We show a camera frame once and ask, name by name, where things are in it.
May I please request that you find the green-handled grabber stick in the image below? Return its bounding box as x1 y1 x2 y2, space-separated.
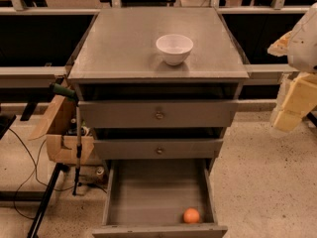
50 83 82 195

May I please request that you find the white ceramic bowl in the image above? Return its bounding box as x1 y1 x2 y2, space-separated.
156 34 193 65

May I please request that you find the black floor cable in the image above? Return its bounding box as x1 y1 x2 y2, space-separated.
6 127 108 220

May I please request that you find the grey metal drawer cabinet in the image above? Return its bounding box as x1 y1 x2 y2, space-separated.
67 6 251 171

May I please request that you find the orange ball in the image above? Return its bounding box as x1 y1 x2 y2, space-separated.
183 208 200 224

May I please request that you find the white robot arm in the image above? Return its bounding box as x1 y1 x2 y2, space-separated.
267 3 317 132

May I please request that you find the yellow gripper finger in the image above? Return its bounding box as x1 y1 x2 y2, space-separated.
272 72 317 133
267 31 291 57

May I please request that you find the brown cardboard box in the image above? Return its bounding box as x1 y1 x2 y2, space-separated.
29 79 102 166

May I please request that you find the grey top drawer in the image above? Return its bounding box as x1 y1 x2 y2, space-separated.
79 100 238 128

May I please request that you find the black stand leg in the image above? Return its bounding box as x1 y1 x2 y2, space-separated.
27 163 67 238

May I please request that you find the grey bottom drawer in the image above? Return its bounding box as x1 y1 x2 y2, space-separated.
92 159 227 238

